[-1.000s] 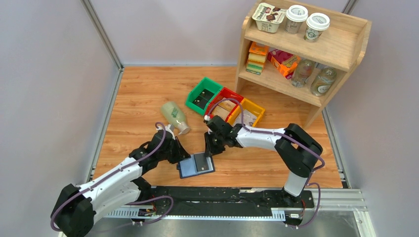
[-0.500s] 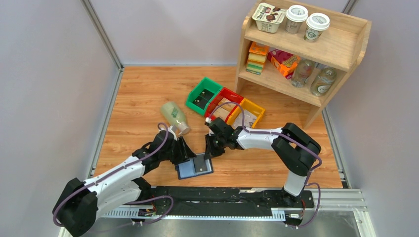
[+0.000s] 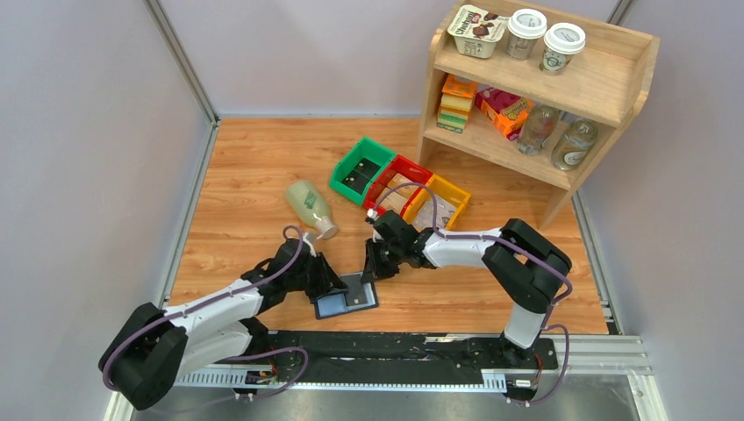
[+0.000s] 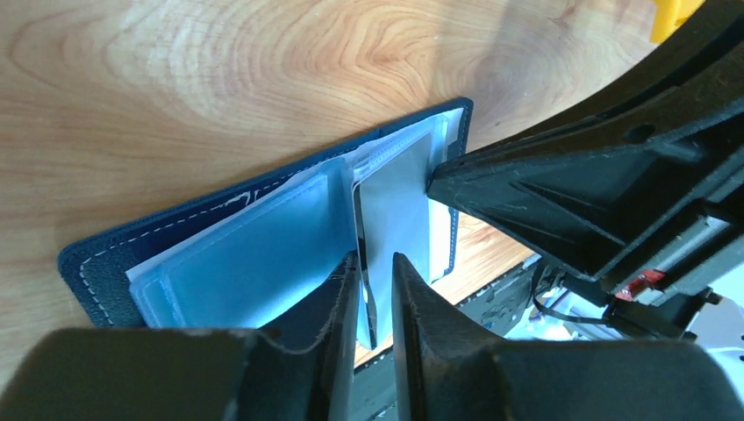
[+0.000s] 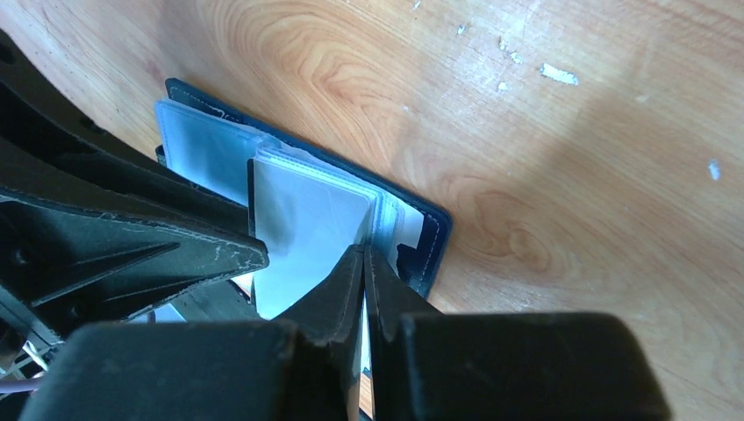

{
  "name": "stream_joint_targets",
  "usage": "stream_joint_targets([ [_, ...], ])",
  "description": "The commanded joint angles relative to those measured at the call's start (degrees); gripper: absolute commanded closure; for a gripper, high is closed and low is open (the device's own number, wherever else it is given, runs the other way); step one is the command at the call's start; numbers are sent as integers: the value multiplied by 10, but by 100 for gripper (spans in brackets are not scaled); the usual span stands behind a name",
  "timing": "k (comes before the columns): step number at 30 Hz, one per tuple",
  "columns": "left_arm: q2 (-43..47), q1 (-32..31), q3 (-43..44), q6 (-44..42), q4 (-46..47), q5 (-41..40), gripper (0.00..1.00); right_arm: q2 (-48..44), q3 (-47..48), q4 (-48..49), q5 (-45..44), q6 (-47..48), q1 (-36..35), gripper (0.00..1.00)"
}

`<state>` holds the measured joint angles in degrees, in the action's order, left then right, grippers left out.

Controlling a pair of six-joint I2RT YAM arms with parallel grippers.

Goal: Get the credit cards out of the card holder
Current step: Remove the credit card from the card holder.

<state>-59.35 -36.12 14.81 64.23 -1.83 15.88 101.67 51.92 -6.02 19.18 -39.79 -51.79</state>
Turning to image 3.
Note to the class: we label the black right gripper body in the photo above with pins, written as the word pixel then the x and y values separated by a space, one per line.
pixel 398 252

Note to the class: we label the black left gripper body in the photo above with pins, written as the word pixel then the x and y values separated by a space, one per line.
pixel 302 281

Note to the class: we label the blue leather card holder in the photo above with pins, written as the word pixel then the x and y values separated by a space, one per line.
pixel 333 306

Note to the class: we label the green liquid plastic bottle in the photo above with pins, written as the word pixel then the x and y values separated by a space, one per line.
pixel 307 202

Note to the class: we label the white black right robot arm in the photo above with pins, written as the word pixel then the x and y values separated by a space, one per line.
pixel 529 268

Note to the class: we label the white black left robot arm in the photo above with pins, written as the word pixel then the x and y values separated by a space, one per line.
pixel 192 325

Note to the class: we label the tan cards in red bin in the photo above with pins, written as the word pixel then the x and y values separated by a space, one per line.
pixel 399 190

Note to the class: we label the silver cards in yellow bin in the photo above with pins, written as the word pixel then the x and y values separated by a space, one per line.
pixel 444 210

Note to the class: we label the black cards in green bin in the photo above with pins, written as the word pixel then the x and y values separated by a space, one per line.
pixel 361 176

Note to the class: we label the yellow plastic bin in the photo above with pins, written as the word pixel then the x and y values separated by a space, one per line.
pixel 417 212

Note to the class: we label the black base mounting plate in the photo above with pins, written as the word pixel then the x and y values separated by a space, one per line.
pixel 395 357

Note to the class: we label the red plastic bin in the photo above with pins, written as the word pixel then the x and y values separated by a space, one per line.
pixel 401 170

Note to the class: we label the green plastic bin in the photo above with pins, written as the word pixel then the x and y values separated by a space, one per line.
pixel 364 148

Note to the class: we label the stack of sponges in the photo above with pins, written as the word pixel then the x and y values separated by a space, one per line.
pixel 457 99

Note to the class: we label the orange pink snack box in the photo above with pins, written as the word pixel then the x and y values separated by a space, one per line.
pixel 507 112

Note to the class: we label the left clear glass bottle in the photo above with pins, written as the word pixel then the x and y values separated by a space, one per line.
pixel 539 125

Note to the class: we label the clear glass bottle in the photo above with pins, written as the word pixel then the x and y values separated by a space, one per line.
pixel 575 142
pixel 539 125

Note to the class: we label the right clear glass bottle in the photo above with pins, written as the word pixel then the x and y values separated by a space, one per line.
pixel 575 142

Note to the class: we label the wooden shelf unit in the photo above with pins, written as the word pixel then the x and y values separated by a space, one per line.
pixel 608 83

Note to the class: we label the chobani yogurt cup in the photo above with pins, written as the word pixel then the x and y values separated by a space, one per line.
pixel 476 31

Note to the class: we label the left white lidded coffee cup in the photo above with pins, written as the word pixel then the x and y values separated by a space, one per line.
pixel 525 27

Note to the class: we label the white lidded coffee cup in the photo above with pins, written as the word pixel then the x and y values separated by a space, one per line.
pixel 525 27
pixel 562 41

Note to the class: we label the right white lidded coffee cup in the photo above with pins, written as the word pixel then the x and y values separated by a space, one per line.
pixel 562 41

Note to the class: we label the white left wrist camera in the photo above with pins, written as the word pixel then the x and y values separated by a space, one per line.
pixel 309 240

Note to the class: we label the aluminium frame rail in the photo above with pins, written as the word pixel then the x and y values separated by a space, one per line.
pixel 578 354

